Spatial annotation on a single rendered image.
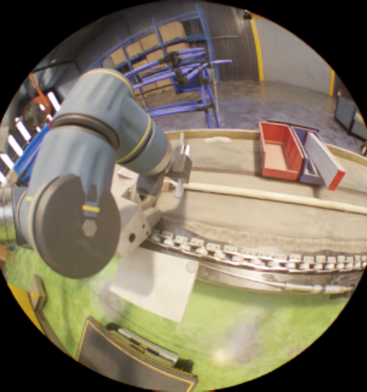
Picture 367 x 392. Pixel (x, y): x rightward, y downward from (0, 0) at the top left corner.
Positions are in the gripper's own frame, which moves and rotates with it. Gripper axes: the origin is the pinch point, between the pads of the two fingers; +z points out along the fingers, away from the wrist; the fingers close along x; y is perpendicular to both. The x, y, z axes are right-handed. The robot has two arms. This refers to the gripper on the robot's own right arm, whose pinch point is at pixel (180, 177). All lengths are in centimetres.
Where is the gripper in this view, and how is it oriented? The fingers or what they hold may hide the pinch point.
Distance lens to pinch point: 46.3
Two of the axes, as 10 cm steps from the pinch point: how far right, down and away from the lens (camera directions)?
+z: 3.7, 2.0, 9.1
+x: -9.1, -1.2, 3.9
